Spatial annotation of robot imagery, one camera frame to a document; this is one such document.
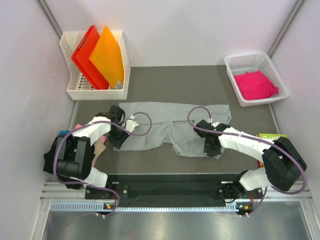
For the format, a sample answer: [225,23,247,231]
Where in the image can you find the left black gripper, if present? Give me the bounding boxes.
[107,124,131,150]

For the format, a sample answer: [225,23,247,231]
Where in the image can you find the grey t shirt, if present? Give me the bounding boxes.
[112,100,232,160]

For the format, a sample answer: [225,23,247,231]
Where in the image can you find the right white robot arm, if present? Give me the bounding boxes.
[193,119,307,198]

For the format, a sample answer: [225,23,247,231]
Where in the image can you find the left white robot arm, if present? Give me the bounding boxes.
[56,105,129,199]

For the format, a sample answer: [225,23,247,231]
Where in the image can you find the pink t shirt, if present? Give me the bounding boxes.
[72,123,107,170]

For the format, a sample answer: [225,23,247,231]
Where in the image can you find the tan t shirt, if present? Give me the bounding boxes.
[93,139,106,161]

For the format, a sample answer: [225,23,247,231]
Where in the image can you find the white file organizer basket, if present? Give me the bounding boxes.
[60,26,131,101]

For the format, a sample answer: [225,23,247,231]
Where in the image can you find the magenta t shirt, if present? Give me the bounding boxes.
[234,70,279,101]

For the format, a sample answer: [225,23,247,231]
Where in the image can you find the orange plastic folder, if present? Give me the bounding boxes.
[89,25,125,90]

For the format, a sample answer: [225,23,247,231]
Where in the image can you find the white mesh basket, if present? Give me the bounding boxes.
[224,51,289,107]

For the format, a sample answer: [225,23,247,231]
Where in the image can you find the red plastic folder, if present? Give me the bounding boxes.
[71,25,110,90]

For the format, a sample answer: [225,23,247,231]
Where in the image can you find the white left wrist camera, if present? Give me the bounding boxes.
[125,114,139,133]

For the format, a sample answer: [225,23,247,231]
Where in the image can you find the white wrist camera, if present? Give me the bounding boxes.
[209,119,220,128]
[125,114,139,133]

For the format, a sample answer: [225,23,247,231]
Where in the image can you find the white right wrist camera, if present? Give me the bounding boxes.
[209,119,220,128]

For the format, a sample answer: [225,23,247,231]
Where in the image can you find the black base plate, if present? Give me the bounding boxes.
[84,173,266,207]

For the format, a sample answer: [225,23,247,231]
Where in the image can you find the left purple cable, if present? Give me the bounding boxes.
[52,111,153,217]

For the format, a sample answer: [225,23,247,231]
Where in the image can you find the purple cable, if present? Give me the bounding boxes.
[187,106,308,218]
[52,111,153,217]

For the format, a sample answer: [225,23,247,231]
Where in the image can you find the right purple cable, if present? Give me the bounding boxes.
[187,106,308,218]

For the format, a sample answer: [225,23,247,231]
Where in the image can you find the aluminium frame rail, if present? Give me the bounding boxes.
[39,180,314,213]

